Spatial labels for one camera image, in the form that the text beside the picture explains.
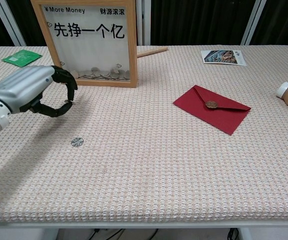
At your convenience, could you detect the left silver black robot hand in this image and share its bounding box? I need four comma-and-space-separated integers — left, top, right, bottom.
0, 64, 78, 118

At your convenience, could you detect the pile of silver coins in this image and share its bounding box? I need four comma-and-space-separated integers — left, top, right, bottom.
70, 66, 131, 81

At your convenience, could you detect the wooden frame coin bank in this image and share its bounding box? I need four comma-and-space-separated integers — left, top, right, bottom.
30, 0, 137, 89

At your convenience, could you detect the green foil packet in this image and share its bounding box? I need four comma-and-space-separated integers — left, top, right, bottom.
1, 49, 43, 68

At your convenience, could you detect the wooden stick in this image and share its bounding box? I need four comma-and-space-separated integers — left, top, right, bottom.
136, 46, 169, 59

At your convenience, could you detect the pink white woven tablecloth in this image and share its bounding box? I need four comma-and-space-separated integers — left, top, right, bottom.
0, 44, 288, 225

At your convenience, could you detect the red envelope with wax seal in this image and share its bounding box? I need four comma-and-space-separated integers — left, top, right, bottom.
172, 84, 252, 136

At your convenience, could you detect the photo postcard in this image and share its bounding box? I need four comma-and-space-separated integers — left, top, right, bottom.
200, 49, 247, 67

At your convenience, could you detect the white partition post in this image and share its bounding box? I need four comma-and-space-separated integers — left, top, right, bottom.
0, 0, 26, 47
135, 0, 151, 46
241, 0, 269, 46

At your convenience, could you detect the black cable bundle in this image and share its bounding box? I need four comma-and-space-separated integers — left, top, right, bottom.
87, 227, 159, 240
227, 227, 240, 240

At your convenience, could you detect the white table frame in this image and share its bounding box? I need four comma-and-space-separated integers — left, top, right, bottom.
0, 221, 288, 240

